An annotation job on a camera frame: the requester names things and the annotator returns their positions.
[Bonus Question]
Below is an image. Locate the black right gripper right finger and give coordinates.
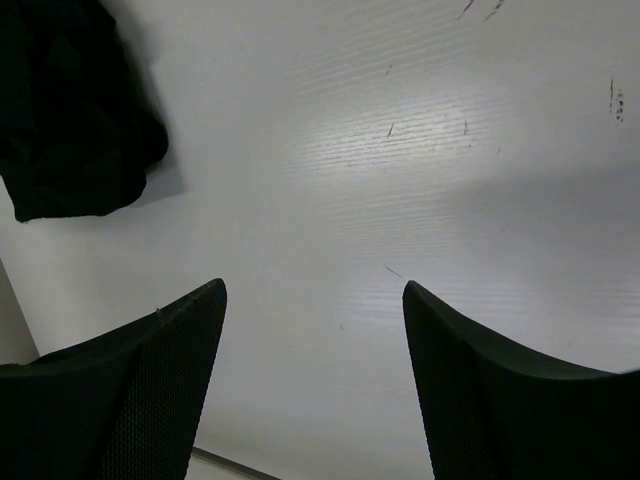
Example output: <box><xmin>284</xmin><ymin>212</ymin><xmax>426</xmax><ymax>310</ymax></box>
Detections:
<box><xmin>403</xmin><ymin>281</ymin><xmax>639</xmax><ymax>479</ymax></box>

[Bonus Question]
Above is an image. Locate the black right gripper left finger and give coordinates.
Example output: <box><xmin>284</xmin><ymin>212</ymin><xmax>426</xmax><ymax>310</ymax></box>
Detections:
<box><xmin>1</xmin><ymin>279</ymin><xmax>227</xmax><ymax>479</ymax></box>

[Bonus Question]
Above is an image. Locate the black pleated skirt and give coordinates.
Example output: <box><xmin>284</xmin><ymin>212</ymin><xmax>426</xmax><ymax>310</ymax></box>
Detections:
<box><xmin>1</xmin><ymin>1</ymin><xmax>169</xmax><ymax>223</ymax></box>

